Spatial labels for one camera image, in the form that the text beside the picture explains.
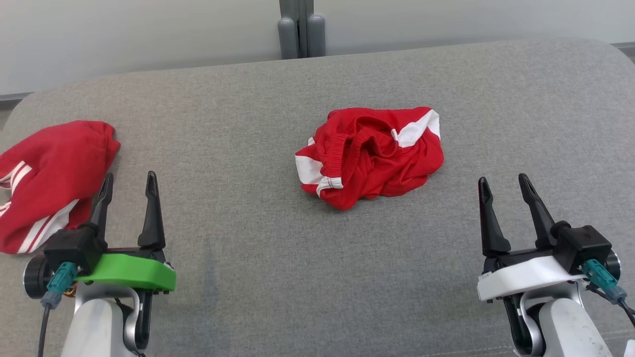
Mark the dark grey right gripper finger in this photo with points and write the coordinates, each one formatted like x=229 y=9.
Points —
x=492 y=223
x=539 y=218

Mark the grey partition post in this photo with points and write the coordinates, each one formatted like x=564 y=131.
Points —
x=301 y=29

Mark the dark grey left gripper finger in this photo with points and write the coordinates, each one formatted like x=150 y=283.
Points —
x=103 y=203
x=152 y=218

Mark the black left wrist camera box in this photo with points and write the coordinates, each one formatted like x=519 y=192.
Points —
x=72 y=248

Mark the red shorts with white panels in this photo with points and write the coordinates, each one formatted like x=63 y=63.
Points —
x=377 y=158

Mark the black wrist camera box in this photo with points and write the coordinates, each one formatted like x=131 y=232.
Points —
x=583 y=243
x=72 y=248

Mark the red white basketball jersey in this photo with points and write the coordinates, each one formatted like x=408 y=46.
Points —
x=54 y=173

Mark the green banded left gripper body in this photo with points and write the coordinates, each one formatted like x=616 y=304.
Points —
x=134 y=272

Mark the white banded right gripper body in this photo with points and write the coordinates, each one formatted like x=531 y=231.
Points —
x=526 y=277

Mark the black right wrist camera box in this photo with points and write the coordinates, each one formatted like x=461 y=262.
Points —
x=583 y=243

